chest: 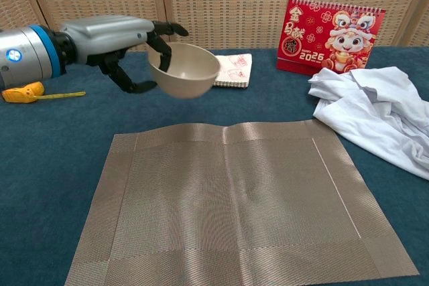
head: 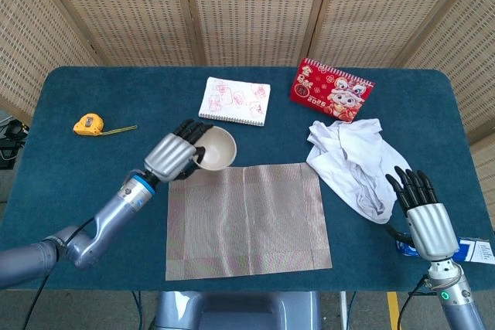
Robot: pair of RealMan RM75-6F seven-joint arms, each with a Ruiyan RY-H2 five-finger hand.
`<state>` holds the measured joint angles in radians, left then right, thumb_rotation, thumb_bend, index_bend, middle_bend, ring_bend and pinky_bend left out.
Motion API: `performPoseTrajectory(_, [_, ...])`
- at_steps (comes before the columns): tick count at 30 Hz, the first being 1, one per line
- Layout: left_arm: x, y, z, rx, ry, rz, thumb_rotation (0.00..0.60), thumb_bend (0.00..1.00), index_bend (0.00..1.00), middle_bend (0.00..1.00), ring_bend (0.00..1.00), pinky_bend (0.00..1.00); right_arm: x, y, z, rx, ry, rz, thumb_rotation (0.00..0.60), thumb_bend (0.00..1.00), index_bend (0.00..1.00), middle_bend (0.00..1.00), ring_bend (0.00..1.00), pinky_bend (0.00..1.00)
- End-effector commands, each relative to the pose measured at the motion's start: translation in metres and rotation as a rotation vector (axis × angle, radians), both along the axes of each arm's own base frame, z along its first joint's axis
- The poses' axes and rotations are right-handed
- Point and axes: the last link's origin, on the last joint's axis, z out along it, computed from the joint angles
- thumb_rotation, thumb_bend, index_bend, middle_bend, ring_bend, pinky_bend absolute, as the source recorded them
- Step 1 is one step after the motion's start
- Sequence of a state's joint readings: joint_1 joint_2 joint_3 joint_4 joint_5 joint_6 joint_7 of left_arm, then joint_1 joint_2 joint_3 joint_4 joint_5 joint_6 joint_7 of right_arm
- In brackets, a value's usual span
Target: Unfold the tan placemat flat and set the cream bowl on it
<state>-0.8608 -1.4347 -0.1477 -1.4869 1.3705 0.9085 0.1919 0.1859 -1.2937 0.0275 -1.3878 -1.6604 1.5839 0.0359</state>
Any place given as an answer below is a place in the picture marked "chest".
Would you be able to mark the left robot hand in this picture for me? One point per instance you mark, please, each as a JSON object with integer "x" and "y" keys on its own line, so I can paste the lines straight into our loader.
{"x": 104, "y": 36}

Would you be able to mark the white round bowl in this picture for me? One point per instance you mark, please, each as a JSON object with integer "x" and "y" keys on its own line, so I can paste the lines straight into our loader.
{"x": 191, "y": 75}

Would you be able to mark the brown woven placemat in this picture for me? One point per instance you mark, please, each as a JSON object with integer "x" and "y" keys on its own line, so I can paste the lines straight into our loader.
{"x": 234, "y": 205}

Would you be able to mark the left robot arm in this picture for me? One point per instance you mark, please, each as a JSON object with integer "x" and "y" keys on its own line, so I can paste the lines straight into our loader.
{"x": 27, "y": 55}

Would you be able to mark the yellow tape measure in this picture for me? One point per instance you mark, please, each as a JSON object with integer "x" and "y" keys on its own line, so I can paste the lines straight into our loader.
{"x": 20, "y": 93}

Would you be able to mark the spiral notebook with red drawings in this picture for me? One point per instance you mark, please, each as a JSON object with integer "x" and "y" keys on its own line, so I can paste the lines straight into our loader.
{"x": 238, "y": 71}

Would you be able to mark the teal fabric table cover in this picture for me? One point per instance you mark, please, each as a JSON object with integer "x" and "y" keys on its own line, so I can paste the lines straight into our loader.
{"x": 50, "y": 165}

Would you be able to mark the red desk calendar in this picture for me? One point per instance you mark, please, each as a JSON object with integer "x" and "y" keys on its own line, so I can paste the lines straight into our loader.
{"x": 301, "y": 38}

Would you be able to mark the crumpled white cloth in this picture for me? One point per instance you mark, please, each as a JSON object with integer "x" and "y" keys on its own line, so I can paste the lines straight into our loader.
{"x": 368, "y": 115}

